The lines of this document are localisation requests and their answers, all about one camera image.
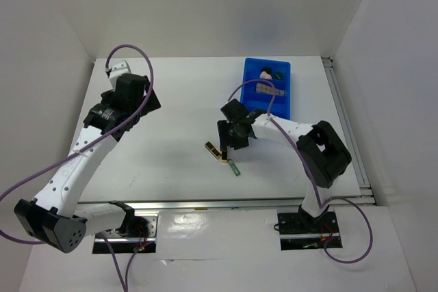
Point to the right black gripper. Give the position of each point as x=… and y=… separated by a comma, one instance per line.
x=223, y=127

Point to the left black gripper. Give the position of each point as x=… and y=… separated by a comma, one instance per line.
x=152, y=104

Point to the black gold lipstick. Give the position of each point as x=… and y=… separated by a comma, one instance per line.
x=213, y=150
x=225, y=154

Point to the clear eyeshadow palette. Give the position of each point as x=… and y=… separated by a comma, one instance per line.
x=267, y=89

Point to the beige makeup sponge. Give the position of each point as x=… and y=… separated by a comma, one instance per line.
x=265, y=75

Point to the green teardrop makeup sponge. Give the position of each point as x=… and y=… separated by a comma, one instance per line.
x=266, y=69

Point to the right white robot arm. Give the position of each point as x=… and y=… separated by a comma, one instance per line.
x=323, y=155

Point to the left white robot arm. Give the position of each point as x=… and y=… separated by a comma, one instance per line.
x=54, y=215

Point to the blue plastic organizer bin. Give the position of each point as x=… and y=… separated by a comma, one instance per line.
x=281, y=106

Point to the green clear tube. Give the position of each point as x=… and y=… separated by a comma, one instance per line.
x=233, y=167

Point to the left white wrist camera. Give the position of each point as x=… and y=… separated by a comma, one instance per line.
x=118, y=69

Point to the aluminium rail front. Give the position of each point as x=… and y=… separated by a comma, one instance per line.
x=239, y=204

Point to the aluminium rail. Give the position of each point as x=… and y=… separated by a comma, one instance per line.
x=357, y=163
x=239, y=204

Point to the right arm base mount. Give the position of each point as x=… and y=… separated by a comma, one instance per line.
x=294, y=236

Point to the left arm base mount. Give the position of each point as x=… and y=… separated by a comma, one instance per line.
x=141, y=239

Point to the aluminium rail right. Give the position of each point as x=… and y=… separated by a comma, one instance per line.
x=357, y=163

